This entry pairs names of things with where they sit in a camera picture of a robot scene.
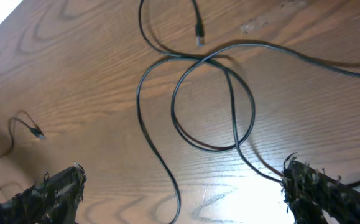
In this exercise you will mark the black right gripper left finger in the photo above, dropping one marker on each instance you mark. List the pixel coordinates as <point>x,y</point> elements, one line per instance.
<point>55,200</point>

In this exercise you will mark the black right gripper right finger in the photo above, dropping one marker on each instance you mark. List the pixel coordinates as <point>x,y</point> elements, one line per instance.
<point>309,193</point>

